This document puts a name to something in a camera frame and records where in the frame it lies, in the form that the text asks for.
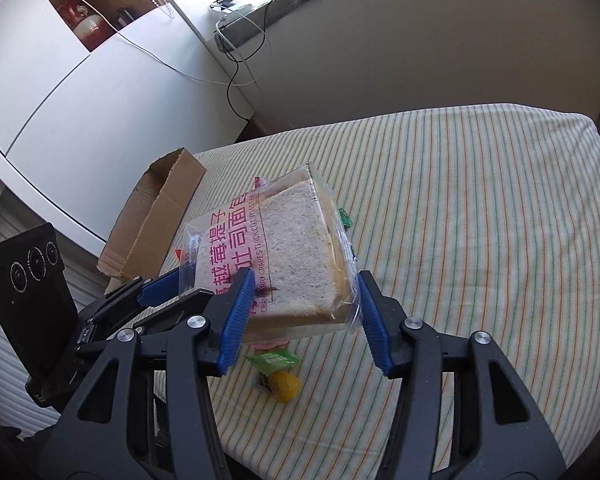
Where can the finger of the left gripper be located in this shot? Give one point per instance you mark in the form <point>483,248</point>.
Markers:
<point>157,291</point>

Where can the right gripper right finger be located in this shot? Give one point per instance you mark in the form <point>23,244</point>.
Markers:
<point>463,412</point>

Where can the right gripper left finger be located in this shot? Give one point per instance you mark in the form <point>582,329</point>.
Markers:
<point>106,432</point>

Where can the packaged sliced bread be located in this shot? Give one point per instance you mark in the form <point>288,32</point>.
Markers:
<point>289,233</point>

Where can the cardboard box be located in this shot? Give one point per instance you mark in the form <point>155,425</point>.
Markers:
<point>150,219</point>

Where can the green candy wrapper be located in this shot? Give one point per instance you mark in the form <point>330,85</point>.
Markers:
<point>267,363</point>

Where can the white cabinet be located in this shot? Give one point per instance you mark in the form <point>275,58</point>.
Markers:
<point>78,127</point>

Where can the small green candy packet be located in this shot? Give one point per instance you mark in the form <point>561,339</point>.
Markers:
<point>345,219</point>

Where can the striped tablecloth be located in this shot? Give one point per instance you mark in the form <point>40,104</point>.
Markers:
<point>482,217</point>

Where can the red jar on shelf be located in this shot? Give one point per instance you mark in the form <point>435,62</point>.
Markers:
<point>90,28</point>

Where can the white power strip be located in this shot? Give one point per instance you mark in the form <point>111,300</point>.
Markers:
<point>228,11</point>

